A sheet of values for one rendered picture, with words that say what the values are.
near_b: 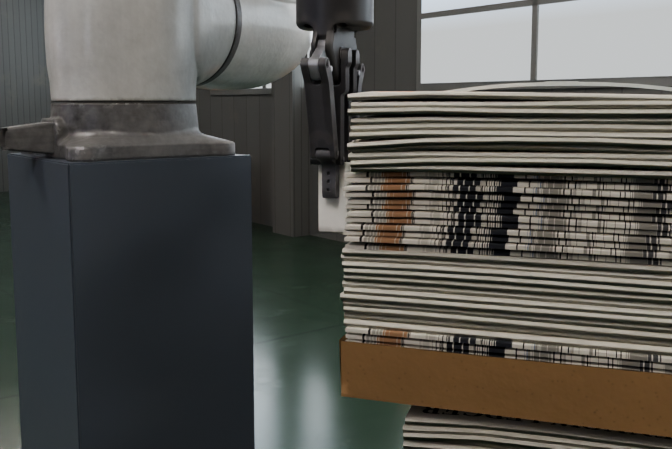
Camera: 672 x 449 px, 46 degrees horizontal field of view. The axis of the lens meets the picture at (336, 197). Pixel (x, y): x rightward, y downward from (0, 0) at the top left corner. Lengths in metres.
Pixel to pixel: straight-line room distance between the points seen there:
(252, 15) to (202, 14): 0.09
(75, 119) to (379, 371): 0.42
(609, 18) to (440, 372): 3.93
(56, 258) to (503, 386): 0.46
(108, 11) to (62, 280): 0.27
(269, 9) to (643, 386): 0.63
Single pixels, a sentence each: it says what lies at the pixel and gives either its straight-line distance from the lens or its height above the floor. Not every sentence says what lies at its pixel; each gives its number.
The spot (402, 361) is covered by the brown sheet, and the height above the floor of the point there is 0.87.
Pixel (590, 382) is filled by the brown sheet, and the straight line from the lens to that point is 0.57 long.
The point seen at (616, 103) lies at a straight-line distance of 0.54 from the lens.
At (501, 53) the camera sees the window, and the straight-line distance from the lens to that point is 4.86.
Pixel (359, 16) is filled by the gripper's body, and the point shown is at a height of 1.14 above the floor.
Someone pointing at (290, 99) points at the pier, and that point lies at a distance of 6.25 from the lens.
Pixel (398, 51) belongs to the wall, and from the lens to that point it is 5.52.
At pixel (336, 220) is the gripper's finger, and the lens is 0.78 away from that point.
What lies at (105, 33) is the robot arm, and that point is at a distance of 0.82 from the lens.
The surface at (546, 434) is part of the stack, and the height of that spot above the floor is 0.82.
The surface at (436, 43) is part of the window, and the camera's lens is 5.23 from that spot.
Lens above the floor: 1.05
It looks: 7 degrees down
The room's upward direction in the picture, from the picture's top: straight up
